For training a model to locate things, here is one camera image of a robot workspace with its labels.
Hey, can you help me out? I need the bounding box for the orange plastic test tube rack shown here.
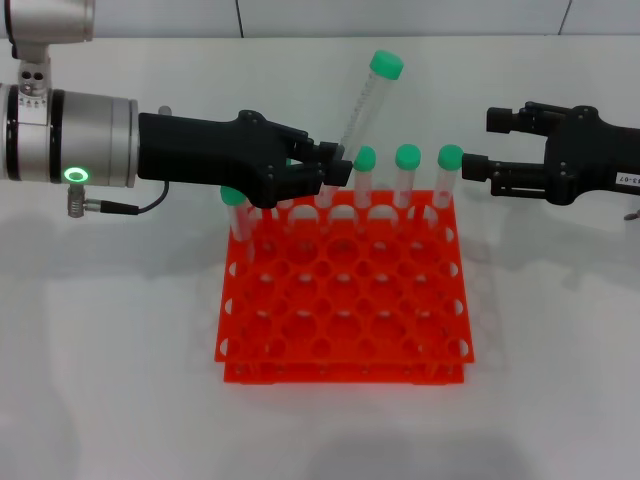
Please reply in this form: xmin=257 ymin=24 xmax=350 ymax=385
xmin=213 ymin=188 xmax=475 ymax=386

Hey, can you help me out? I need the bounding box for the left gripper cable with plug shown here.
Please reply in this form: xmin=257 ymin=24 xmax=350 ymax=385
xmin=67 ymin=180 xmax=171 ymax=218

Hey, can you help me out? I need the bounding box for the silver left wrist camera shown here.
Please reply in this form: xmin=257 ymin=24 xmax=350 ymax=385
xmin=3 ymin=0 xmax=96 ymax=46

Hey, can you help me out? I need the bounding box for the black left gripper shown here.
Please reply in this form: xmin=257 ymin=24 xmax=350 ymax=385
xmin=137 ymin=109 xmax=354 ymax=210

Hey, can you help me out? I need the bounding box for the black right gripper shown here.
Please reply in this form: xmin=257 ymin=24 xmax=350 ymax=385
xmin=461 ymin=101 xmax=640 ymax=206

